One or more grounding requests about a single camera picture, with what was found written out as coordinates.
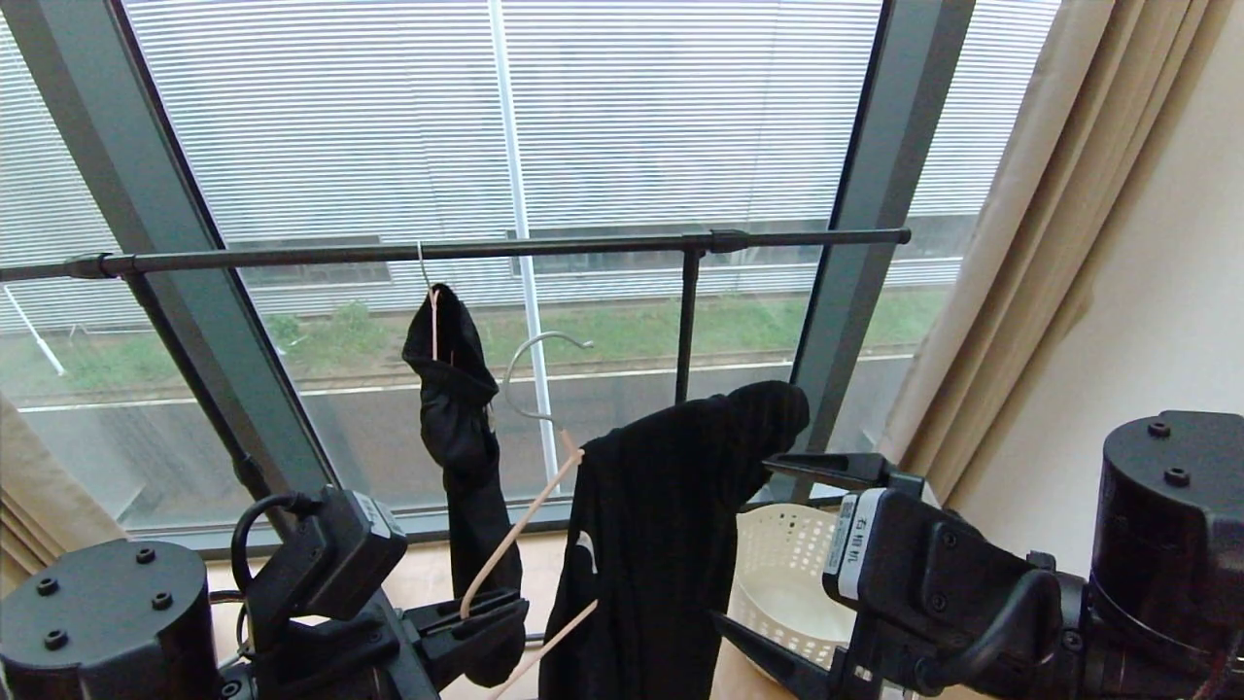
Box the black garment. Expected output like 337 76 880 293
539 381 811 700

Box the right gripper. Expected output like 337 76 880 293
712 452 973 700

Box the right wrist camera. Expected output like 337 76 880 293
822 486 1065 682

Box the window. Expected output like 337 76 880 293
0 0 1060 550

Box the white laundry basket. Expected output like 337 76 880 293
724 504 861 672

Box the black clothes rack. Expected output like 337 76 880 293
0 228 913 541

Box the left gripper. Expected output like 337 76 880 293
219 588 531 700

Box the beige curtain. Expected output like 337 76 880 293
875 0 1235 507
0 394 127 594

